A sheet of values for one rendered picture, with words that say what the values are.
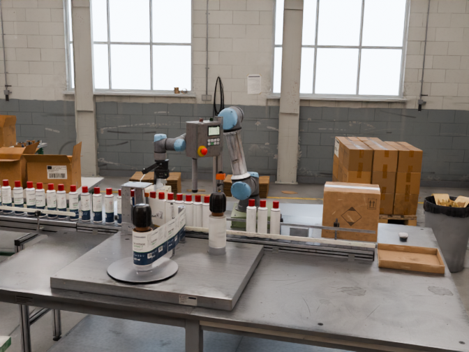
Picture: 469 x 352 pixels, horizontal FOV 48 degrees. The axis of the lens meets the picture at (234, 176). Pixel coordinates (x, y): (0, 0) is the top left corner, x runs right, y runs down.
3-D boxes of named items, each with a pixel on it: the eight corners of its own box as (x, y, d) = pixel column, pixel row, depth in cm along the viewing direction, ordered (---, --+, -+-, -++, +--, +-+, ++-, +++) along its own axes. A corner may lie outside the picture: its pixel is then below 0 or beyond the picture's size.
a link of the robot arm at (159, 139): (164, 135, 313) (151, 134, 316) (164, 154, 316) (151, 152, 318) (169, 134, 321) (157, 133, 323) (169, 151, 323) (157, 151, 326)
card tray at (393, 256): (378, 267, 254) (379, 259, 253) (377, 249, 278) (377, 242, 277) (444, 274, 247) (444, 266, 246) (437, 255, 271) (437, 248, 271)
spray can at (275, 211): (269, 239, 276) (270, 202, 271) (270, 237, 280) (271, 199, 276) (278, 240, 274) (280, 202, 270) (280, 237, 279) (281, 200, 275)
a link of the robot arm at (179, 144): (188, 137, 321) (172, 135, 324) (181, 140, 311) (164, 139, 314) (188, 149, 323) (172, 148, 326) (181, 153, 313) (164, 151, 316)
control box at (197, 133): (185, 156, 285) (185, 121, 281) (210, 153, 296) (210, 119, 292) (197, 158, 277) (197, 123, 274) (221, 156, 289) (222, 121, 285)
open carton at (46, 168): (20, 196, 396) (17, 147, 388) (42, 181, 445) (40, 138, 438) (72, 197, 397) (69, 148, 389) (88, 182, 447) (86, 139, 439)
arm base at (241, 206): (235, 211, 321) (234, 195, 319) (241, 203, 335) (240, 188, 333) (259, 211, 318) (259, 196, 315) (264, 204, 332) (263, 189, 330)
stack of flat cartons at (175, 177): (128, 203, 684) (128, 179, 677) (135, 193, 737) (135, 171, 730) (178, 204, 685) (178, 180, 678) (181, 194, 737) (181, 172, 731)
